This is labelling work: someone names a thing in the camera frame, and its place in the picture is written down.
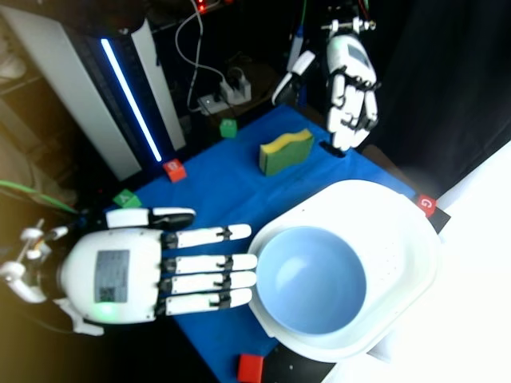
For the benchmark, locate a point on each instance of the plain red block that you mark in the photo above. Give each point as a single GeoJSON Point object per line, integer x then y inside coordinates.
{"type": "Point", "coordinates": [250, 368]}

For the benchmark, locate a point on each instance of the plain green block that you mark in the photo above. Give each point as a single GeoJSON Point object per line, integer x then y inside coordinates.
{"type": "Point", "coordinates": [228, 128]}

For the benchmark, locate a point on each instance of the red letter G block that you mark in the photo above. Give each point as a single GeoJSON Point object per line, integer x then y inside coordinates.
{"type": "Point", "coordinates": [426, 205]}

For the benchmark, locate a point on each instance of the white plastic basin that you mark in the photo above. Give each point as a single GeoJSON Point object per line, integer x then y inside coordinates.
{"type": "Point", "coordinates": [399, 247]}

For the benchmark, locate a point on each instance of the green letter Y block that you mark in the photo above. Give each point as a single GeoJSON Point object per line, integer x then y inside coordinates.
{"type": "Point", "coordinates": [127, 198]}

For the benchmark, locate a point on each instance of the light blue bowl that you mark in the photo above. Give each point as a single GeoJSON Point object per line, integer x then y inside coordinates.
{"type": "Point", "coordinates": [311, 287]}

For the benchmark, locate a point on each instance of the yellow green sponge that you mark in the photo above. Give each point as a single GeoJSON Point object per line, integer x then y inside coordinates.
{"type": "Point", "coordinates": [285, 155]}

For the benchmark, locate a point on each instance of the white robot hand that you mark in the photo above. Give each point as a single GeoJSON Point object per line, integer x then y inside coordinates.
{"type": "Point", "coordinates": [112, 275]}
{"type": "Point", "coordinates": [351, 60]}

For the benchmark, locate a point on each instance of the blue table mat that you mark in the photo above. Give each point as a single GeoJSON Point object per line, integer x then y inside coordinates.
{"type": "Point", "coordinates": [223, 187]}

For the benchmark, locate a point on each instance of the white tower with blue light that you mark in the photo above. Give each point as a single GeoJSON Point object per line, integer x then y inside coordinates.
{"type": "Point", "coordinates": [72, 91]}

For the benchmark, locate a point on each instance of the white power strip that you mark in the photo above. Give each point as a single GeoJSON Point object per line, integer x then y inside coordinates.
{"type": "Point", "coordinates": [223, 97]}

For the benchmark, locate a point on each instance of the red lit electronics board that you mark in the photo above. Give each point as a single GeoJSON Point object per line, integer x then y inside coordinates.
{"type": "Point", "coordinates": [201, 5]}

